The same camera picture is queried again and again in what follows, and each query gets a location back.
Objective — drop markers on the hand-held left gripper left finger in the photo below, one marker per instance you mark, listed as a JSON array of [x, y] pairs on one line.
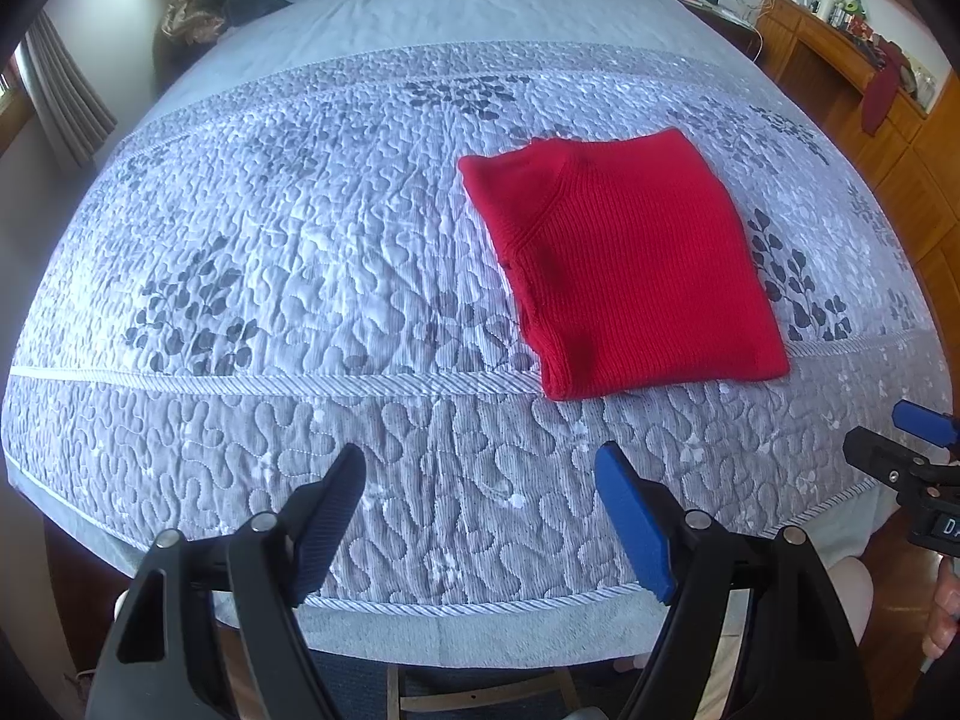
[[330, 517]]

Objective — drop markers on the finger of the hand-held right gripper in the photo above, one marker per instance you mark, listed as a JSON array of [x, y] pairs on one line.
[[926, 424], [881, 457]]

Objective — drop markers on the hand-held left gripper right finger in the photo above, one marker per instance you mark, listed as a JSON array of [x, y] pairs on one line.
[[634, 525]]

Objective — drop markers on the red knitted sweater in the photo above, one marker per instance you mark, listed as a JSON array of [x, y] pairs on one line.
[[637, 262]]

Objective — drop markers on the person's right hand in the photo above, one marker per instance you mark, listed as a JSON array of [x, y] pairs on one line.
[[946, 607]]

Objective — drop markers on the light green bed sheet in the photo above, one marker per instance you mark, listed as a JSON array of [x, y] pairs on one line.
[[450, 637]]

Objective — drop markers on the grey floral quilted bedspread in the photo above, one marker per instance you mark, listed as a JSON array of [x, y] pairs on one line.
[[300, 277]]

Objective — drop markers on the wooden dresser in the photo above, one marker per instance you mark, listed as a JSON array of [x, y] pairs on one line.
[[862, 135]]

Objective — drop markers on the dark red hanging garment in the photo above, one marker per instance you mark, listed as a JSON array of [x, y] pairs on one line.
[[883, 90]]

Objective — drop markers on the white bottle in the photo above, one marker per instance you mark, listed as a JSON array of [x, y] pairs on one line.
[[826, 4]]

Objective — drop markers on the grey pleated curtain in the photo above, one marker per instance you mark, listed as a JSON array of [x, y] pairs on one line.
[[64, 90]]

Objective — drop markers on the golden brown crumpled cloth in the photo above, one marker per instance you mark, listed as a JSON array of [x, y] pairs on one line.
[[191, 19]]

